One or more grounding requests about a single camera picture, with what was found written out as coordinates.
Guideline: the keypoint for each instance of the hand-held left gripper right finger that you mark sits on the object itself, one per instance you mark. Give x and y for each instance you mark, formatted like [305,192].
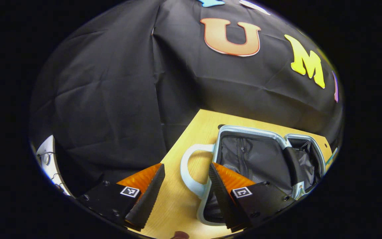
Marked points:
[222,199]

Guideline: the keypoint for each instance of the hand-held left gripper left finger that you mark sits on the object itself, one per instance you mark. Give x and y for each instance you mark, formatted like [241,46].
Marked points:
[148,202]

